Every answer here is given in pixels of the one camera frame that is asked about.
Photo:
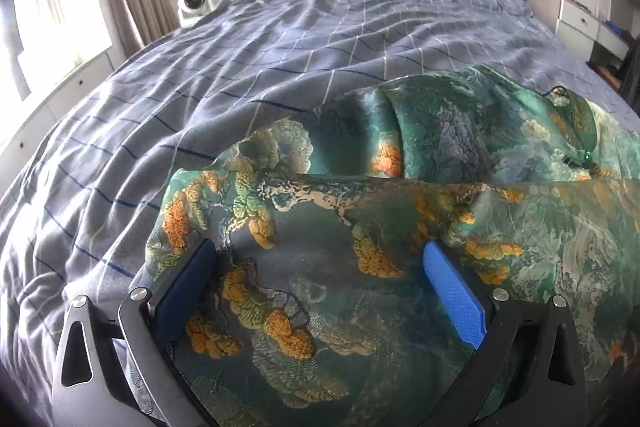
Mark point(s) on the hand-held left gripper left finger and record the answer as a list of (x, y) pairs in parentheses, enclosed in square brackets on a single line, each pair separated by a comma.
[(184, 294)]

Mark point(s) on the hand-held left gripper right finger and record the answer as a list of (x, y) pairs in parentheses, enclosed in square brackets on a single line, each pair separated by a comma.
[(455, 299)]

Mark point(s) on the green patterned padded jacket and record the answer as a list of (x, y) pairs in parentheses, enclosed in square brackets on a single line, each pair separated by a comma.
[(350, 297)]

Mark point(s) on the blue checked duvet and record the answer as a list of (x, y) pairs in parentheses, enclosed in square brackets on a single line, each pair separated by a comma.
[(200, 82)]

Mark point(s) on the small white fan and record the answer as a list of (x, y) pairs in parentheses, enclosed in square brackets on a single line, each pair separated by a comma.
[(194, 4)]

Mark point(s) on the white desk with drawer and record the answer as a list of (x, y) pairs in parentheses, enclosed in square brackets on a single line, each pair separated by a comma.
[(575, 17)]

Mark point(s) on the blue item on desk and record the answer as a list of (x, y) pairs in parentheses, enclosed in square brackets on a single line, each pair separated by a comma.
[(615, 28)]

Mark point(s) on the window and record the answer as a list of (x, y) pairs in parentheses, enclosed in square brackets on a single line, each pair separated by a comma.
[(55, 7)]

